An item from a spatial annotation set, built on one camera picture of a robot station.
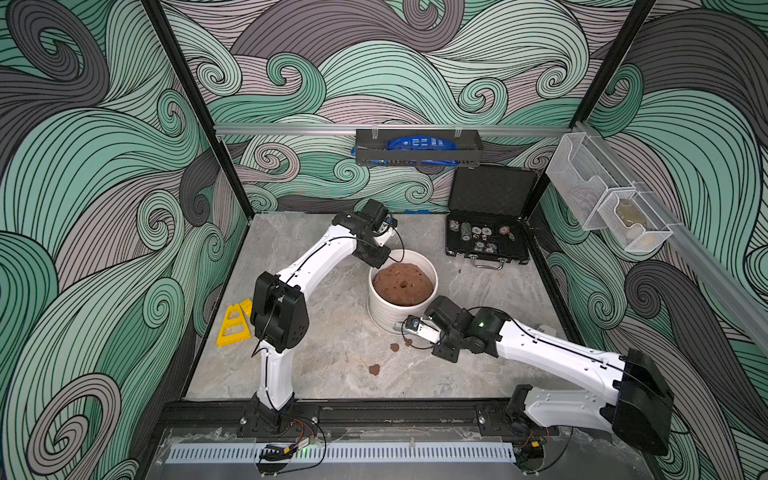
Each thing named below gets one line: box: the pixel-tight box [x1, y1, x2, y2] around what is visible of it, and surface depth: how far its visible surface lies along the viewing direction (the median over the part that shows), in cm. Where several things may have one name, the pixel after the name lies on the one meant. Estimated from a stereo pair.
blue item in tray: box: [369, 135, 461, 165], surface depth 94 cm
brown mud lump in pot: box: [372, 263, 435, 306], surface depth 89 cm
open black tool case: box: [445, 167, 538, 270], surface depth 113 cm
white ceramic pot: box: [367, 249, 439, 333], surface depth 88 cm
